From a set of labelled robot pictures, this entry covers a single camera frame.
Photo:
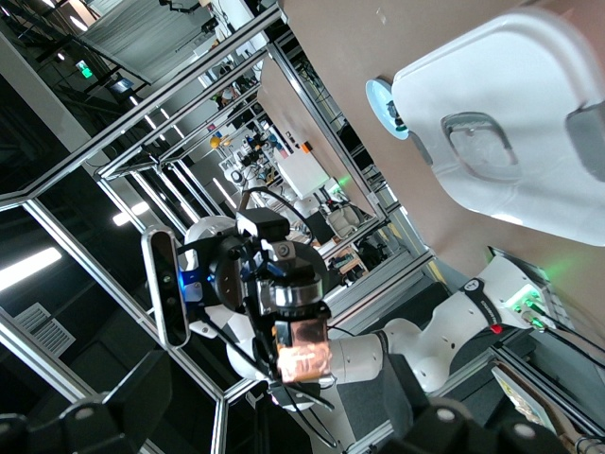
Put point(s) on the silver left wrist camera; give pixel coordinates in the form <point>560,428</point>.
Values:
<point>165,284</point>

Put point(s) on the white office chair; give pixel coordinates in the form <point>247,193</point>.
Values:
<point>342,220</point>

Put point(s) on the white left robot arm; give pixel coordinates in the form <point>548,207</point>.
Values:
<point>416,340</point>

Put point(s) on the light blue plate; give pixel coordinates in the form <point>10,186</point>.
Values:
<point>378,101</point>

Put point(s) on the green exit sign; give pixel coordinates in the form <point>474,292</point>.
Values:
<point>84,69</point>

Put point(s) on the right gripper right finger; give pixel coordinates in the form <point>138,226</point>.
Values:
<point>416,425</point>

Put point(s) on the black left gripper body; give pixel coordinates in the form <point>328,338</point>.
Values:
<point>229,274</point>

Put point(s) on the white lidded lunch box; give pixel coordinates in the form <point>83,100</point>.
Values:
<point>520,94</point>

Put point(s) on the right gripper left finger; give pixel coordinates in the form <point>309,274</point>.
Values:
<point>137,402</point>

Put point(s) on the yellow ball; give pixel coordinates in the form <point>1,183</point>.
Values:
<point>216,142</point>

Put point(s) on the orange push button switch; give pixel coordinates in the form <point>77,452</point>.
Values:
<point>302,350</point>

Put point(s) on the white vent grille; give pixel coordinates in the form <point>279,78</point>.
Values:
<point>45,331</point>

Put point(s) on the aluminium extrusion frame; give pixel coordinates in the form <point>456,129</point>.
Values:
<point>156,97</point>

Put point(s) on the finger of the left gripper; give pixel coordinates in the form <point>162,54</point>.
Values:
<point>293,392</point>
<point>262,224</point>

